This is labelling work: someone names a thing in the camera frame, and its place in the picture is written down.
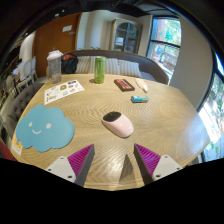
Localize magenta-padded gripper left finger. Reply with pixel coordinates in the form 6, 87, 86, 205
45, 143, 96, 188

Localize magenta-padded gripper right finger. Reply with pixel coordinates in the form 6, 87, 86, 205
133, 143, 184, 185

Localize pink and black computer mouse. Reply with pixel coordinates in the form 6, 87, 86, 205
101, 111, 135, 139

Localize blue cloud-shaped mouse pad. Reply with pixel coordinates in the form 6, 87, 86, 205
15, 104, 76, 153

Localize yellow and white card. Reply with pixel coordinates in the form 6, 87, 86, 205
11, 133, 23, 157

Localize large side window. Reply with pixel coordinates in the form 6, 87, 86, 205
198, 53, 224, 163

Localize small teal packet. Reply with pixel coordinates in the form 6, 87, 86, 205
130, 95, 150, 104

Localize grey tufted chair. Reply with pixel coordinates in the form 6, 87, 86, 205
7, 83, 44, 134

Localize white sticker sheet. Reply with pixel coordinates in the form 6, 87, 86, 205
43, 79, 86, 106

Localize white tube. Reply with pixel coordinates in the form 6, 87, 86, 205
135, 77, 149, 93

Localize black and orange box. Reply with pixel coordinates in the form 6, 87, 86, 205
113, 78, 136, 93

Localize brown curved sofa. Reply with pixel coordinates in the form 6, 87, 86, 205
46, 49, 170, 86

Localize clear plastic shaker bottle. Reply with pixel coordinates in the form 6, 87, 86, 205
46, 49, 64, 85

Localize group of white chairs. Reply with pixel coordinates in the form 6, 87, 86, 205
13, 56, 38, 91

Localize striped cushion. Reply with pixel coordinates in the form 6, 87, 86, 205
75, 55, 98, 75
118, 59, 143, 79
105, 58, 122, 76

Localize black backpack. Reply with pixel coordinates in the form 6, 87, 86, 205
60, 53, 80, 75

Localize green drink can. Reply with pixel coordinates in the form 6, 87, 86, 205
93, 56, 108, 84

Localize black-framed window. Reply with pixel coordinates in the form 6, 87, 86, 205
146, 16, 183, 78

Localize brown wooden door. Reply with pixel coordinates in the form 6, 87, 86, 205
33, 13, 82, 78

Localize glass-door cabinet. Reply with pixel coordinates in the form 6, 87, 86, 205
109, 18, 143, 54

